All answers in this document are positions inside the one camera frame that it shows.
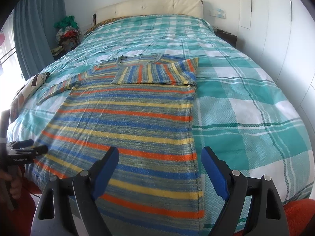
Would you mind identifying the patchwork print pillow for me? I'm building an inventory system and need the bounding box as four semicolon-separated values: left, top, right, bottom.
8;72;51;123

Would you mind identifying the blue-grey curtain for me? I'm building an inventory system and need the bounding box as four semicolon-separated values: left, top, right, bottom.
12;0;67;81

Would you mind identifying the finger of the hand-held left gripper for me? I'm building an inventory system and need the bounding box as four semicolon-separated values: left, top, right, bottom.
11;139;34;149
15;145;49;156

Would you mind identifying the pile of colourful clothes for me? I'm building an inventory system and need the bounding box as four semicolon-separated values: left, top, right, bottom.
50;15;80;54

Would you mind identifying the striped knit sweater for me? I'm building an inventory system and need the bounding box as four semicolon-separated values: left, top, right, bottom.
33;53;205;234

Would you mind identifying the person's left hand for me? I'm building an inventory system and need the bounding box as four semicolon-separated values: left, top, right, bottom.
0;170;23;197

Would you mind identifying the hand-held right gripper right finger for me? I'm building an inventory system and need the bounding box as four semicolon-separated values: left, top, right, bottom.
201;146;289;236

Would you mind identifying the white wardrobe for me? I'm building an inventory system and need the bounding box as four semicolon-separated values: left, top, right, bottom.
236;0;315;138

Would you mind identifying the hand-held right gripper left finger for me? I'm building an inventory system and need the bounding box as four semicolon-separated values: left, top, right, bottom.
34;146;120;236

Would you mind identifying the dark nightstand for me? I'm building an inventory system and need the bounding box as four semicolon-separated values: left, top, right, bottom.
214;28;238;48

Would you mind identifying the cream padded headboard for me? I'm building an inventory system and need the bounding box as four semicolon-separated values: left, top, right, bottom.
95;0;204;25

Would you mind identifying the white wall socket plate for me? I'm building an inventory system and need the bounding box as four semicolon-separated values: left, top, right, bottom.
209;8;225;19

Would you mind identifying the teal checkered bed blanket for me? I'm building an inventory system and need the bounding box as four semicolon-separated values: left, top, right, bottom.
6;15;312;235

